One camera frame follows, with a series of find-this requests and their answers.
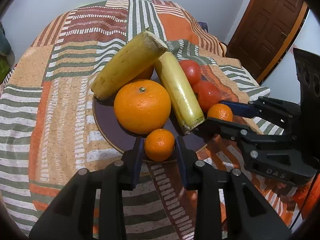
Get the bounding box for large orange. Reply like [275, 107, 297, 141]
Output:
[114, 79, 172, 135]
[136, 65, 154, 81]

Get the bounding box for brown wooden door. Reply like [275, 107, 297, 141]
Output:
[226, 0, 309, 83]

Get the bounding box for small mandarin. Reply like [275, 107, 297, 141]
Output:
[207, 103, 233, 123]
[144, 129, 175, 162]

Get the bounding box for yellow sugarcane piece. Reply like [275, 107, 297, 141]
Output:
[91, 30, 169, 100]
[154, 52, 206, 136]

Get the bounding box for striped patchwork blanket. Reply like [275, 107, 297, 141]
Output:
[0, 0, 303, 240]

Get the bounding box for red tomato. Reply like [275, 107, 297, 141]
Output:
[191, 80, 223, 113]
[179, 60, 202, 86]

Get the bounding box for black cable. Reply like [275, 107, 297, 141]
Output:
[289, 180, 314, 230]

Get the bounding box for purple plate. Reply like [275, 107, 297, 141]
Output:
[92, 76, 218, 156]

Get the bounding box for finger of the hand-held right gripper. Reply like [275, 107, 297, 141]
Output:
[219, 96, 302, 135]
[197, 117, 298, 161]

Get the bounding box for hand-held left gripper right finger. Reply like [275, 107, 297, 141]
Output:
[174, 136, 293, 240]

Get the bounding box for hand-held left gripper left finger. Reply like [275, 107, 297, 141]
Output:
[29, 137, 145, 240]

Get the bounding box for white heart-print wardrobe door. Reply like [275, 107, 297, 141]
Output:
[261, 9, 320, 105]

